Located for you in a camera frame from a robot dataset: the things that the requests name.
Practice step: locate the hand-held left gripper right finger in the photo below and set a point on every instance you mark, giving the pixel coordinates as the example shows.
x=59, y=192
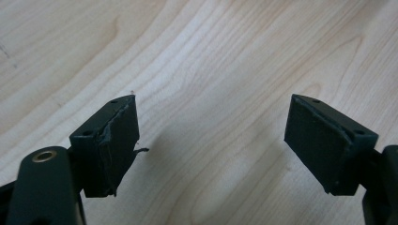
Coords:
x=325, y=143

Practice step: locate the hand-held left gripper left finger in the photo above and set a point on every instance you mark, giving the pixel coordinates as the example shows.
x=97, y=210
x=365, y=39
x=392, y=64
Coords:
x=106, y=146

